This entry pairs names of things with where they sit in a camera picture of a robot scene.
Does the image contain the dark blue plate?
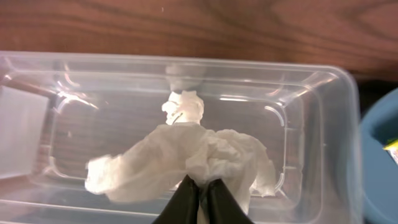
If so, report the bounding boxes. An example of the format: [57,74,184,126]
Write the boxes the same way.
[361,89,397,223]

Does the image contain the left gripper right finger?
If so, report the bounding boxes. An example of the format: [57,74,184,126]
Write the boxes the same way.
[207,179,253,224]

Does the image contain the clear plastic bin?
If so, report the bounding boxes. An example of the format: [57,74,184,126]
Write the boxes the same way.
[1,51,363,223]

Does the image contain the green orange snack wrapper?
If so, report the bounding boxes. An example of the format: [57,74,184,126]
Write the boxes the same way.
[383,139,398,164]

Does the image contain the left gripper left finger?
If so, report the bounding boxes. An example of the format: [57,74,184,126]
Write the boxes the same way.
[152,175,200,224]

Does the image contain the white tissue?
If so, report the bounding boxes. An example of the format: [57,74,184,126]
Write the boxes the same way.
[85,123,277,213]
[162,91,204,125]

